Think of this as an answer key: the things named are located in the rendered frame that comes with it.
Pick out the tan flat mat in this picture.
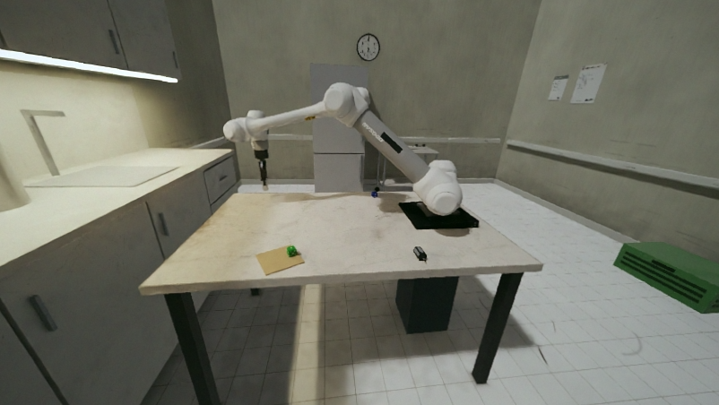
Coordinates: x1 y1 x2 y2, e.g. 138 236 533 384
256 245 304 276

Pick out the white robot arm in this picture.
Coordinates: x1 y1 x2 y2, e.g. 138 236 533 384
223 82 463 217

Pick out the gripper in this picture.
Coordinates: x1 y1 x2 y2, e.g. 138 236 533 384
254 150 269 191

